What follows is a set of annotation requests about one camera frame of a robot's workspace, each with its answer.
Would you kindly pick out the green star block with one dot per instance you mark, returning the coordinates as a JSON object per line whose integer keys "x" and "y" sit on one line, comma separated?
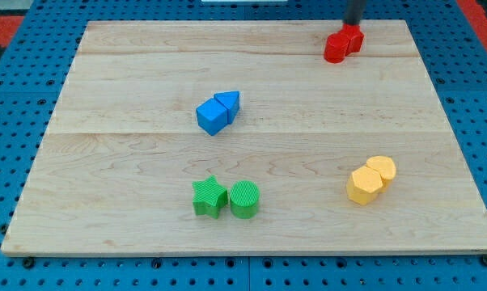
{"x": 209, "y": 197}

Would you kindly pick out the blue cube block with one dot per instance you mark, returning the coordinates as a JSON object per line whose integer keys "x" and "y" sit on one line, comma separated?
{"x": 212, "y": 116}

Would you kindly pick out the wooden board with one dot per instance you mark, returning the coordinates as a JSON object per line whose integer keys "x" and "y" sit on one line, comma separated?
{"x": 113, "y": 175}

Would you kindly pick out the yellow hexagon block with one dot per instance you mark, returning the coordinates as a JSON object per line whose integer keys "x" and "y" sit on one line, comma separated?
{"x": 363, "y": 185}

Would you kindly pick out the green cylinder block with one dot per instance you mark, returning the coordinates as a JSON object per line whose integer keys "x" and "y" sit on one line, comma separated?
{"x": 244, "y": 199}

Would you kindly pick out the blue triangle block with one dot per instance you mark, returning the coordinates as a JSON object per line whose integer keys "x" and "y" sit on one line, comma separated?
{"x": 230, "y": 101}

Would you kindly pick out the red cylinder block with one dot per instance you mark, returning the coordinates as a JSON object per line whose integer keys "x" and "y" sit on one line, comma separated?
{"x": 336, "y": 48}

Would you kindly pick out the yellow heart block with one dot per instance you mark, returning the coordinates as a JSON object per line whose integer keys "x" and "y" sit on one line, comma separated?
{"x": 386, "y": 168}

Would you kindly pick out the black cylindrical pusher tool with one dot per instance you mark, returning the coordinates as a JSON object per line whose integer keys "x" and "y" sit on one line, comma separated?
{"x": 354, "y": 11}

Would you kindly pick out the red angular block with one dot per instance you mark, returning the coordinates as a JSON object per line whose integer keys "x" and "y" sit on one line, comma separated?
{"x": 354, "y": 36}

